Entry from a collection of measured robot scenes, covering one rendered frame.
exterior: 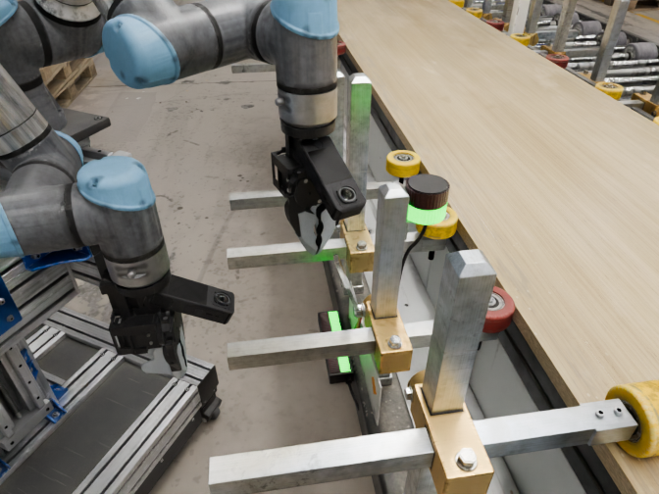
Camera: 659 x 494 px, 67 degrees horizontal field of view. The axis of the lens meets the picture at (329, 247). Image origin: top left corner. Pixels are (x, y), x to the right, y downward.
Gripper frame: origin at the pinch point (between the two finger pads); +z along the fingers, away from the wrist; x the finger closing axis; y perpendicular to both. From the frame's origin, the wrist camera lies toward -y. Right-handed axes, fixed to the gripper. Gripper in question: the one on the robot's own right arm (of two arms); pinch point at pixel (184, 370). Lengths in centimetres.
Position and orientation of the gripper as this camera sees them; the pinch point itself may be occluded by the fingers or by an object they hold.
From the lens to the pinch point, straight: 83.0
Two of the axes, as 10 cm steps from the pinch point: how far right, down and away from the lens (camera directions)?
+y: -9.9, 0.9, -1.2
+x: 1.5, 5.9, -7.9
